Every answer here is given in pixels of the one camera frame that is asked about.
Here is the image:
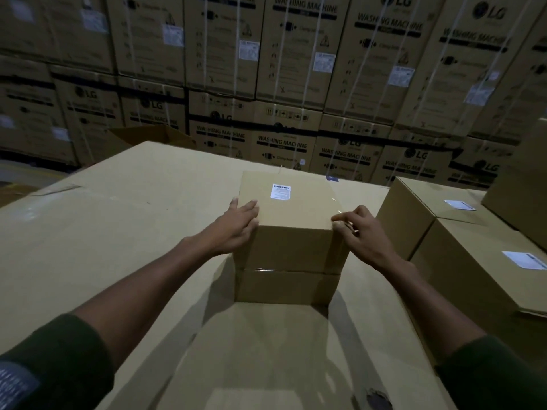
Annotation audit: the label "person's right hand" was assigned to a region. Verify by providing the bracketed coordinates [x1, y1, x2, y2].
[331, 205, 399, 272]

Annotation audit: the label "person's left hand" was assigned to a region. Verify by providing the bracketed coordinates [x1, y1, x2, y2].
[201, 197, 260, 257]

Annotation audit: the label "small taped cardboard box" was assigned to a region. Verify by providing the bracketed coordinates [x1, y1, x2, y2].
[234, 170, 351, 306]

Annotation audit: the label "person's left forearm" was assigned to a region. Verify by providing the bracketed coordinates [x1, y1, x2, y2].
[70, 235, 219, 373]

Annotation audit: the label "person's right forearm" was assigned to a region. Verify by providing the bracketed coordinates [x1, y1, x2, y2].
[376, 256, 488, 364]

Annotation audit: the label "medium cardboard box with label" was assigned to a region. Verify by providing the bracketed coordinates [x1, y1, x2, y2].
[376, 177, 489, 262]

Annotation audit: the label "very large flat cardboard carton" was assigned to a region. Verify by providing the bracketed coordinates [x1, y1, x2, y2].
[0, 141, 459, 410]

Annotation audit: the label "open cardboard box flaps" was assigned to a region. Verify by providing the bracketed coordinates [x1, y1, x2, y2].
[92, 124, 197, 165]

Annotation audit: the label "long cardboard box with label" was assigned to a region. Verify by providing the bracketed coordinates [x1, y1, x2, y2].
[409, 218, 547, 365]

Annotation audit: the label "stack of printed appliance cartons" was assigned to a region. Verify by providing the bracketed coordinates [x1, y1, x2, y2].
[0, 0, 547, 190]

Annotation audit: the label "plain tall cardboard box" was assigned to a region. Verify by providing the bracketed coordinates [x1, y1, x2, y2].
[481, 118, 547, 253]

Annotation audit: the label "dark green right sleeve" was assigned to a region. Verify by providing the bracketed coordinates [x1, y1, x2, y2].
[435, 335, 547, 410]

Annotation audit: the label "dark green sleeve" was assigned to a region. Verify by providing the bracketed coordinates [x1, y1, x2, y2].
[435, 335, 547, 410]
[0, 313, 115, 410]

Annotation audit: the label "dark green left sleeve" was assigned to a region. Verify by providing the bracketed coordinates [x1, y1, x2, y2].
[0, 313, 115, 410]

